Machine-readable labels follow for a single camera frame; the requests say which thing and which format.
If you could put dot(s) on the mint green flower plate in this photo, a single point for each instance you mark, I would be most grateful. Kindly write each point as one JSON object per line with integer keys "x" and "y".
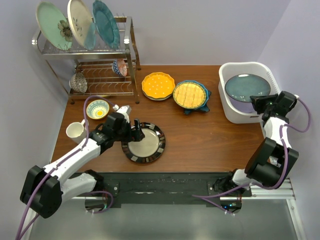
{"x": 54, "y": 25}

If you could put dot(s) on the dark blue scalloped plate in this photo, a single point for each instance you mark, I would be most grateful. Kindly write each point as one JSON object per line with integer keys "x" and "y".
{"x": 203, "y": 108}

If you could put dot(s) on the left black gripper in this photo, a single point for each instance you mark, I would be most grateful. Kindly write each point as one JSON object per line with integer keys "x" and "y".
{"x": 139, "y": 134}

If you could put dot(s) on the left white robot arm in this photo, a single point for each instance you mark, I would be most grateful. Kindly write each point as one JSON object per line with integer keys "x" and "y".
{"x": 46, "y": 188}

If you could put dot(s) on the metal dish rack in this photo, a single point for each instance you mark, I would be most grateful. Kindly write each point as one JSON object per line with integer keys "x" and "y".
{"x": 96, "y": 64}

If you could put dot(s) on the small light blue plate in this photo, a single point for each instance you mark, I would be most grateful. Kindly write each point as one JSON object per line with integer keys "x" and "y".
{"x": 90, "y": 39}

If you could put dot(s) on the orange dotted plate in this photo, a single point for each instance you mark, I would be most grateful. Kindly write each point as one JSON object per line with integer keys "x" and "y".
{"x": 158, "y": 85}

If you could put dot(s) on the purple plate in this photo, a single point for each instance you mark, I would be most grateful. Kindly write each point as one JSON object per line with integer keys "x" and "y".
{"x": 244, "y": 107}

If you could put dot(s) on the grey patterned bowl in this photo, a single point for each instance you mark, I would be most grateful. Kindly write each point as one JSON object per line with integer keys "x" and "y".
{"x": 78, "y": 83}

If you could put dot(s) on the yellow blue patterned bowl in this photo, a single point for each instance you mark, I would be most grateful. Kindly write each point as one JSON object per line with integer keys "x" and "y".
{"x": 97, "y": 109}

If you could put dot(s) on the yellow woven pattern plate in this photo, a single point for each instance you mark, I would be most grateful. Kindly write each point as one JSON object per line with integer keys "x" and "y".
{"x": 190, "y": 94}

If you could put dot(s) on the black rimmed cream plate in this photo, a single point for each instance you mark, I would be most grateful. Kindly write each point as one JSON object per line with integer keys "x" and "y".
{"x": 150, "y": 148}

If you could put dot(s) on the blue orange patterned bowl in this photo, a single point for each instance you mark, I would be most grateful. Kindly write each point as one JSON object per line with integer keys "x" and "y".
{"x": 119, "y": 67}

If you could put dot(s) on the cream ceramic mug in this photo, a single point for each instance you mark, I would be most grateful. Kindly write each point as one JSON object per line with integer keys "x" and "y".
{"x": 77, "y": 131}

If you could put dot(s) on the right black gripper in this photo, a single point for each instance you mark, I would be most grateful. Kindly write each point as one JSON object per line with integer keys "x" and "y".
{"x": 258, "y": 101}

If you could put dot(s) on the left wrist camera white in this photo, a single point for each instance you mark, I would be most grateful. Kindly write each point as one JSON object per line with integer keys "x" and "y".
{"x": 124, "y": 110}

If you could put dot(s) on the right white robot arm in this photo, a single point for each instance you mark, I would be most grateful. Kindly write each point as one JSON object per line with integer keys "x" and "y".
{"x": 274, "y": 158}

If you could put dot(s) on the dark blue speckled plate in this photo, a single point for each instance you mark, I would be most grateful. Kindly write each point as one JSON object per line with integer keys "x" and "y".
{"x": 241, "y": 87}

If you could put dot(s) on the teal scalloped plate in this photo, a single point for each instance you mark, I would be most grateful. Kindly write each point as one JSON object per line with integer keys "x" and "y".
{"x": 106, "y": 24}

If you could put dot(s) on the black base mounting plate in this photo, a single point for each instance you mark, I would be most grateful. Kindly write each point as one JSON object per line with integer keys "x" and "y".
{"x": 164, "y": 188}

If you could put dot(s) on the cream floral plate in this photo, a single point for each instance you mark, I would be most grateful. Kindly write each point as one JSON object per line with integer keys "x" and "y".
{"x": 79, "y": 18}

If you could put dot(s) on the white plastic bin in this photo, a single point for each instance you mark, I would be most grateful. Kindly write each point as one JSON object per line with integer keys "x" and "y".
{"x": 230, "y": 69}

